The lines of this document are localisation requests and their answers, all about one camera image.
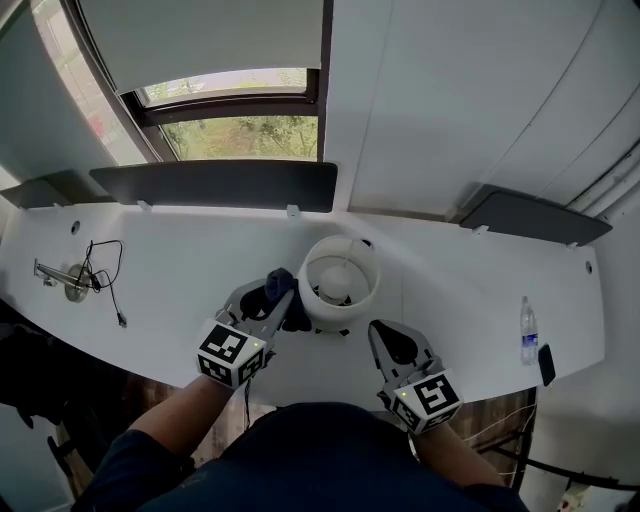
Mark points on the white lamp with black base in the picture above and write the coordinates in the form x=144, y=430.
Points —
x=345, y=312

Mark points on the black smartphone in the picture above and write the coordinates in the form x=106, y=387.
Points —
x=546, y=365

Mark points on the person's dark blue shirt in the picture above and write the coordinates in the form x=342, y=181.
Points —
x=310, y=460

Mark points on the clear plastic water bottle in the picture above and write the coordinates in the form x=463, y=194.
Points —
x=529, y=340

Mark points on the metal stand with round base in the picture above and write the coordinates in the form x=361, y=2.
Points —
x=77, y=290

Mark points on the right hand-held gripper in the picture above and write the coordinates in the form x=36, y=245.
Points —
x=430, y=397

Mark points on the black office chair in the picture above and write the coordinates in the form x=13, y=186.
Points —
x=30, y=380

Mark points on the person's right forearm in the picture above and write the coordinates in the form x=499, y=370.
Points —
x=450, y=455

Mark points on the dark window frame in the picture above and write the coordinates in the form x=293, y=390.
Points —
x=230, y=107

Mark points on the white socket box red button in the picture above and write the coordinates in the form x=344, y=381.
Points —
x=577, y=497

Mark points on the dark blue cloth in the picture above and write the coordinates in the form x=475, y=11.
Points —
x=279, y=285

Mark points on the long dark grey divider panel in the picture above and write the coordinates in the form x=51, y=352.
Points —
x=220, y=185

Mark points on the white wall pipes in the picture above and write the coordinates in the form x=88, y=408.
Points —
x=615, y=185

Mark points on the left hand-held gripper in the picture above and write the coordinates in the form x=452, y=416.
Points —
x=225, y=350

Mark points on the person's left forearm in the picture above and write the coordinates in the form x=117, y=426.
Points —
x=180, y=410

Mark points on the grey roller blind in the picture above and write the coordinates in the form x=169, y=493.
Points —
x=45, y=110
x=210, y=35

